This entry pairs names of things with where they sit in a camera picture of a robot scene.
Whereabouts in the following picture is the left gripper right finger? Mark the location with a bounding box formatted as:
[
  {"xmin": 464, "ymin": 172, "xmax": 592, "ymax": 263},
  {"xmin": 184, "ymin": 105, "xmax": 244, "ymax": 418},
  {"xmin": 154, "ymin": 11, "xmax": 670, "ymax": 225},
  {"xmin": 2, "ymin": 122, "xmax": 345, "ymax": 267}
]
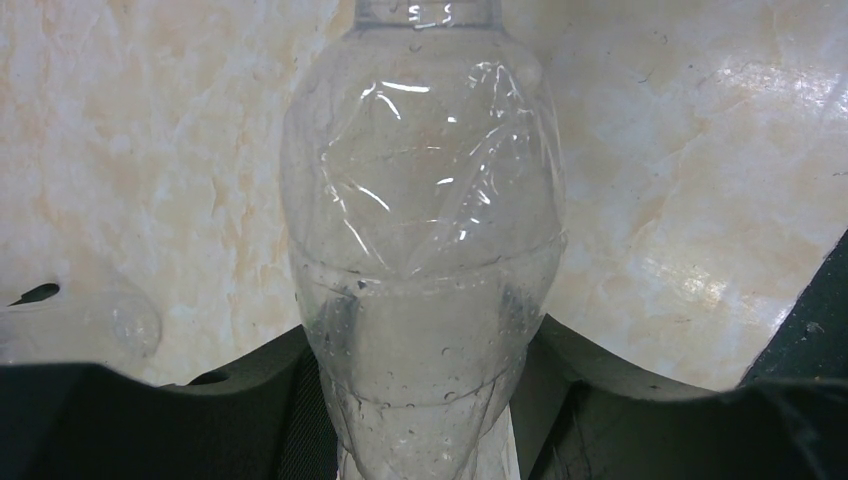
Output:
[{"xmin": 511, "ymin": 317, "xmax": 847, "ymax": 479}]

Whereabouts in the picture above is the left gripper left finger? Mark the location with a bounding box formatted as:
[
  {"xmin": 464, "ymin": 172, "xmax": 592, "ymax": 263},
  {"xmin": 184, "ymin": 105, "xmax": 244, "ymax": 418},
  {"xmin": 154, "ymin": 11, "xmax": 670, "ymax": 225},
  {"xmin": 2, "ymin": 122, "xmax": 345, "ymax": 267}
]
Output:
[{"xmin": 1, "ymin": 328, "xmax": 337, "ymax": 479}]

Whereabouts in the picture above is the clear plastic bottle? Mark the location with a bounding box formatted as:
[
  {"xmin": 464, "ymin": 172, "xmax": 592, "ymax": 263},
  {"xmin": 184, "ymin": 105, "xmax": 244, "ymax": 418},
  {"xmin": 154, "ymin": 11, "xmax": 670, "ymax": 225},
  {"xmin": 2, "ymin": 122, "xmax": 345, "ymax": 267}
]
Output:
[{"xmin": 281, "ymin": 1, "xmax": 566, "ymax": 479}]

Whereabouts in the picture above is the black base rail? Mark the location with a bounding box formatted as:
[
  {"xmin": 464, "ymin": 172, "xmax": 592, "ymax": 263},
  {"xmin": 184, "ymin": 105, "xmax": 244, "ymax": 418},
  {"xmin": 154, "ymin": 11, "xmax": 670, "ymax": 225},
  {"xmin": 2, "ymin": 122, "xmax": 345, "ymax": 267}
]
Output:
[{"xmin": 739, "ymin": 235, "xmax": 847, "ymax": 385}]

